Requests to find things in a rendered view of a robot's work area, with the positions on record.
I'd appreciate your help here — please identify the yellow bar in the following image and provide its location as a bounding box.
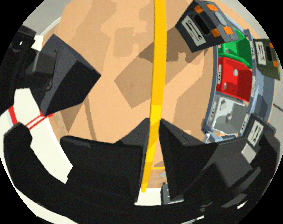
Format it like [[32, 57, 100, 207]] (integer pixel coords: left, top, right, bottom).
[[141, 0, 166, 192]]

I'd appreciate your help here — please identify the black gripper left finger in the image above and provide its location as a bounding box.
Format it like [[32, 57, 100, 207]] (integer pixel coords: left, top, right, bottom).
[[60, 118, 151, 203]]

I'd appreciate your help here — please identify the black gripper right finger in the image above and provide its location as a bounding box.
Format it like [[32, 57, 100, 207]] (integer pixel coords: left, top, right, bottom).
[[158, 118, 248, 201]]

